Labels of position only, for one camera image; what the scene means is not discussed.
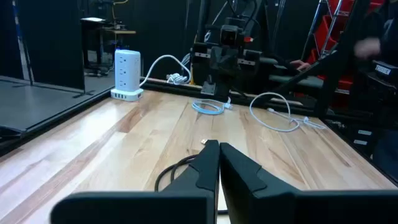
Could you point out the person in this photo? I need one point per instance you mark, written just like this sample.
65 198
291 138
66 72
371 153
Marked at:
390 18

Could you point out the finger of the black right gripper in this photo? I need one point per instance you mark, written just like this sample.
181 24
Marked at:
224 88
209 88

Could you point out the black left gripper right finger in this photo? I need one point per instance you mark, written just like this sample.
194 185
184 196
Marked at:
248 193

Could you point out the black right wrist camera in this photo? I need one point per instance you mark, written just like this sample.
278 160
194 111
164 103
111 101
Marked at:
231 35

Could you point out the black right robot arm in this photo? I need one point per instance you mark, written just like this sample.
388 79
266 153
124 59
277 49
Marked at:
234 21

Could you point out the person's right hand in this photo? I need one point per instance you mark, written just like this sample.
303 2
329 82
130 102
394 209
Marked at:
300 64

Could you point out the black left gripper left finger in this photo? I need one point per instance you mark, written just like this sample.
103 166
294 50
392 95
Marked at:
192 202

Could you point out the person's hand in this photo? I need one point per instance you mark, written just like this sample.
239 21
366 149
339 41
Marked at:
367 48
300 64

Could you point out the grey side desk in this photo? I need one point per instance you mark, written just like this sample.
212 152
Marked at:
311 81

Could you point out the white tower power strip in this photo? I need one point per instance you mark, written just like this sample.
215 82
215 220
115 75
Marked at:
127 71

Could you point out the person's left hand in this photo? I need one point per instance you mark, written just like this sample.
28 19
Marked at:
367 48

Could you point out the black background desk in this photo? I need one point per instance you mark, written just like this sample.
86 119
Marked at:
90 26

